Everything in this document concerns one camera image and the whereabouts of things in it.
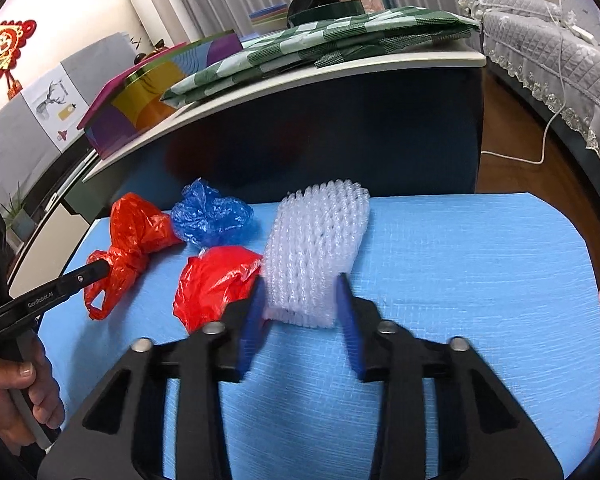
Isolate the crumpled red plastic bag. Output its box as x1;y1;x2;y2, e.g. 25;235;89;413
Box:
173;246;265;335

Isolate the white standing air conditioner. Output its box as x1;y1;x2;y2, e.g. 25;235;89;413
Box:
121;0;203;53

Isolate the white power cable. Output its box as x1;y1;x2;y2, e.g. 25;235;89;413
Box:
480;0;581;165

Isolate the small potted plant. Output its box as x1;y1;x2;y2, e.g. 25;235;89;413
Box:
0;182;36;241

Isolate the red plastic bag with handles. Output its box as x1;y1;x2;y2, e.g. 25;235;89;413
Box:
84;192;185;321

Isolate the grey television cover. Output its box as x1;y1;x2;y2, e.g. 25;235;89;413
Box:
0;32;141;211

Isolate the grey quilted sofa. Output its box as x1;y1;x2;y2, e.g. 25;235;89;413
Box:
457;0;600;196

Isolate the black hat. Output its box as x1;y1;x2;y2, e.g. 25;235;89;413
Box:
286;0;341;20

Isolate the dark green round container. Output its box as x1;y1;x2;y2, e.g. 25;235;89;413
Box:
287;0;366;28

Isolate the red knot wall ornament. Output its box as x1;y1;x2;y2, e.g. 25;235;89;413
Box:
0;18;37;98

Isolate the blue table mat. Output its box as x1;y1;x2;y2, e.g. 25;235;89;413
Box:
47;192;600;480

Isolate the white charger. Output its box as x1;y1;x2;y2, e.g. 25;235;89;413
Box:
566;22;596;43

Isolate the clear bubble wrap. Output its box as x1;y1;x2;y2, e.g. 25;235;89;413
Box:
262;178;371;330

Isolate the colourful box with pink lid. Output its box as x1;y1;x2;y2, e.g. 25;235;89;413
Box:
76;31;244;161

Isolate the television cabinet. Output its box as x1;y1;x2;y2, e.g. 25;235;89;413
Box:
7;147;101;301

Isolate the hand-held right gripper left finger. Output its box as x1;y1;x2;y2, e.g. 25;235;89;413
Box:
37;276;267;480

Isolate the person's left hand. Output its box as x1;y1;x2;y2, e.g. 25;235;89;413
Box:
0;332;66;453

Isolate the blue plastic bag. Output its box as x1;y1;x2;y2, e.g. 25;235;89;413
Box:
171;178;256;248

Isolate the white-topped coffee table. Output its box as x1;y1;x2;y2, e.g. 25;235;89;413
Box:
82;40;487;221

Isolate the green checked cloth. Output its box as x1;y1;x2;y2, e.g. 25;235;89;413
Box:
160;6;481;109

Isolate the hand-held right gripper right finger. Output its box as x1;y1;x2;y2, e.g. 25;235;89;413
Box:
336;272;565;480

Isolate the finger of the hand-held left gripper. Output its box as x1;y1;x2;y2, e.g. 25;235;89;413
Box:
5;258;111;341

